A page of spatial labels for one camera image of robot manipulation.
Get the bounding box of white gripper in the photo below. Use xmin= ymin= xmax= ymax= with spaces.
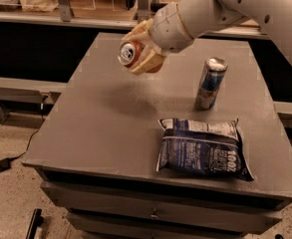
xmin=122 ymin=2 xmax=193 ymax=75

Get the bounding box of red coke can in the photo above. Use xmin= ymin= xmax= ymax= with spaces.
xmin=118 ymin=41 xmax=153 ymax=70

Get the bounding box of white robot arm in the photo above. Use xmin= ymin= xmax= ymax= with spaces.
xmin=119 ymin=0 xmax=292 ymax=75

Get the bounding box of blue silver energy drink can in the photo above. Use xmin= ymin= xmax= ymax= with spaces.
xmin=195 ymin=57 xmax=228 ymax=111

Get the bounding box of blue chip bag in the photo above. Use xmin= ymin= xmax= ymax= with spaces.
xmin=156 ymin=118 xmax=254 ymax=181

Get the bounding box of grey low bench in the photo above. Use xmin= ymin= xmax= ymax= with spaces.
xmin=0 ymin=78 xmax=66 ymax=105

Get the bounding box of grey drawer cabinet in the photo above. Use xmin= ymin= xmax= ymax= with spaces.
xmin=24 ymin=33 xmax=292 ymax=239

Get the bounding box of black floor object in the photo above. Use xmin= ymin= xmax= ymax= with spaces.
xmin=25 ymin=208 xmax=44 ymax=239

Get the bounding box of grey metal bracket middle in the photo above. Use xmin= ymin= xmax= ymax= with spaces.
xmin=138 ymin=0 xmax=148 ymax=22

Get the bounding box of grey metal bracket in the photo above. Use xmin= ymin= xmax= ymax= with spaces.
xmin=58 ymin=0 xmax=74 ymax=22
xmin=138 ymin=0 xmax=148 ymax=22

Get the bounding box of grey metal bracket left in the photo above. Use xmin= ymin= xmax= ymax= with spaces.
xmin=58 ymin=0 xmax=74 ymax=22

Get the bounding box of black power cable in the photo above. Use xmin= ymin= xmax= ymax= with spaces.
xmin=8 ymin=103 xmax=44 ymax=161

